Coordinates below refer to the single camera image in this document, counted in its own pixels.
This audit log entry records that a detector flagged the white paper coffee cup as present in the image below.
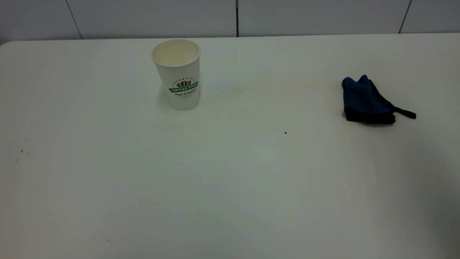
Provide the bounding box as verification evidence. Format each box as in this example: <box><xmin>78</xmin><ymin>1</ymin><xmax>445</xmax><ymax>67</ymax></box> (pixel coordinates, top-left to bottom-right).
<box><xmin>151</xmin><ymin>38</ymin><xmax>201</xmax><ymax>111</ymax></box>

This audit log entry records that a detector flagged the blue cloth with black trim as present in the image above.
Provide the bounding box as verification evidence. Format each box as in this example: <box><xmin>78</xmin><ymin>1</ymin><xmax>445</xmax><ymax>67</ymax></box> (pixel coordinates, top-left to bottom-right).
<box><xmin>341</xmin><ymin>74</ymin><xmax>417</xmax><ymax>125</ymax></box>

